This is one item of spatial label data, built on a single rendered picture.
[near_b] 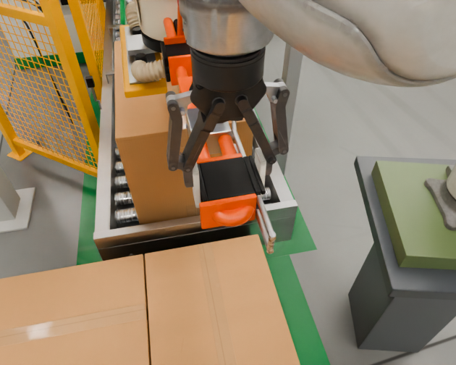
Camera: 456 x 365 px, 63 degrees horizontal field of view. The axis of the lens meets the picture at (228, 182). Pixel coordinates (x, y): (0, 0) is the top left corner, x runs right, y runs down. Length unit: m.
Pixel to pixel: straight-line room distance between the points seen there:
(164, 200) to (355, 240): 1.14
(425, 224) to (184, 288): 0.72
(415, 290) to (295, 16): 0.95
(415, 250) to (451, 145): 1.86
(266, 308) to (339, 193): 1.22
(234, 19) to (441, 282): 0.92
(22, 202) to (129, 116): 1.36
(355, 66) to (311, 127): 2.51
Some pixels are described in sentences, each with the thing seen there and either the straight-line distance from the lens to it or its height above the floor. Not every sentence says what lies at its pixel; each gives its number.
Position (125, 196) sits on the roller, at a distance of 1.47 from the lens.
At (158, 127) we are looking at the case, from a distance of 1.09.
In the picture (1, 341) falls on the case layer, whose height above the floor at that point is 0.54.
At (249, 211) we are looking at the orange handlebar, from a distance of 0.48.
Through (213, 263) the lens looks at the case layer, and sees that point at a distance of 1.24.
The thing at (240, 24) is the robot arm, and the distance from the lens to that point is 0.34.
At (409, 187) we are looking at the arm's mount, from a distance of 1.21.
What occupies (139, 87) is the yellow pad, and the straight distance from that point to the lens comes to 0.91.
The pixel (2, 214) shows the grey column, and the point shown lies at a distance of 2.30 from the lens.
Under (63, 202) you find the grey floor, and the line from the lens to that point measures 2.31.
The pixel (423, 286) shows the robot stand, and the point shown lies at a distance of 1.09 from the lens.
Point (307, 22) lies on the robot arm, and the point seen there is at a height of 1.54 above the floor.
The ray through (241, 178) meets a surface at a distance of 0.49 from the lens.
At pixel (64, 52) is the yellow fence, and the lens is 1.73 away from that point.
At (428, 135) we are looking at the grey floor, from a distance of 2.89.
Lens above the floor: 1.61
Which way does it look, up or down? 46 degrees down
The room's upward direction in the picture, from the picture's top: straight up
